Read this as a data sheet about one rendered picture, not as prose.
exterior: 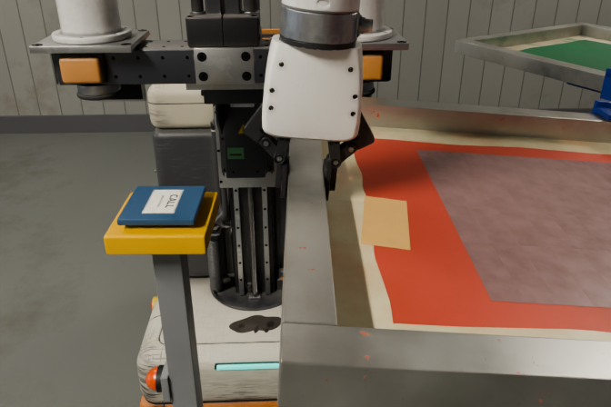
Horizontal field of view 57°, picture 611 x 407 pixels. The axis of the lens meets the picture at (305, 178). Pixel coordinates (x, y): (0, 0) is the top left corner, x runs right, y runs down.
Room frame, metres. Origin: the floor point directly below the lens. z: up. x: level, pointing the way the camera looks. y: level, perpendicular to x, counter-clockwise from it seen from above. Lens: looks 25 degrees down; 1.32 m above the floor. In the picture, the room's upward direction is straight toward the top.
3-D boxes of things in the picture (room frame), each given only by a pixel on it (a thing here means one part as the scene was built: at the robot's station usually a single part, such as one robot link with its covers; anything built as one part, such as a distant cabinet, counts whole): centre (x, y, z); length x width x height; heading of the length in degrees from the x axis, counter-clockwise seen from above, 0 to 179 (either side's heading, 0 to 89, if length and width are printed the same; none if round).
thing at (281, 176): (0.56, 0.03, 1.08); 0.03 x 0.03 x 0.07; 0
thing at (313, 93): (0.56, -0.01, 1.17); 0.10 x 0.08 x 0.11; 90
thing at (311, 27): (0.56, -0.02, 1.23); 0.09 x 0.07 x 0.03; 90
